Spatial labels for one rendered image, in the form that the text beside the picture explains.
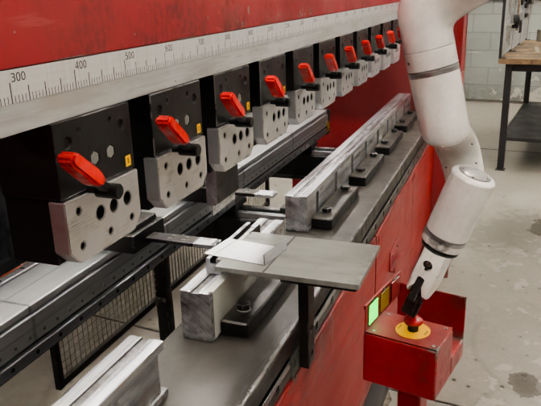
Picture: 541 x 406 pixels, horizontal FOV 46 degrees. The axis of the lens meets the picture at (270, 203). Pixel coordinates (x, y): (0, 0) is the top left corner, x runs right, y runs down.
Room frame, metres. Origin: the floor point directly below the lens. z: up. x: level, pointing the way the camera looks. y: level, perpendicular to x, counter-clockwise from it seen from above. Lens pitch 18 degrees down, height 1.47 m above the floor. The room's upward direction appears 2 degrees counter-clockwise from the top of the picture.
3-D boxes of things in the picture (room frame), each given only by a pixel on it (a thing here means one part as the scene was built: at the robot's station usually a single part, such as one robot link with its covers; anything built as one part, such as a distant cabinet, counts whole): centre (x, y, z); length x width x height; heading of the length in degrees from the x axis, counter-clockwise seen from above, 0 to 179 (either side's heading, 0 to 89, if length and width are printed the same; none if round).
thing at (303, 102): (1.50, -0.05, 1.26); 0.15 x 0.09 x 0.17; 159
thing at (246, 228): (1.19, 0.07, 0.99); 0.20 x 0.03 x 0.03; 159
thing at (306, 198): (2.33, -0.36, 0.92); 1.67 x 0.06 x 0.10; 159
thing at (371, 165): (2.07, -0.33, 0.89); 0.30 x 0.05 x 0.03; 159
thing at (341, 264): (1.10, -0.05, 1.00); 0.26 x 0.18 x 0.01; 69
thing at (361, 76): (2.06, -0.26, 1.26); 0.15 x 0.09 x 0.17; 159
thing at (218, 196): (1.15, 0.09, 1.13); 0.10 x 0.02 x 0.10; 159
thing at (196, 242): (1.21, 0.23, 1.01); 0.26 x 0.12 x 0.05; 69
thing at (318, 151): (2.55, -0.04, 0.81); 0.64 x 0.08 x 0.14; 69
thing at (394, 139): (2.44, -0.47, 0.89); 0.30 x 0.05 x 0.03; 159
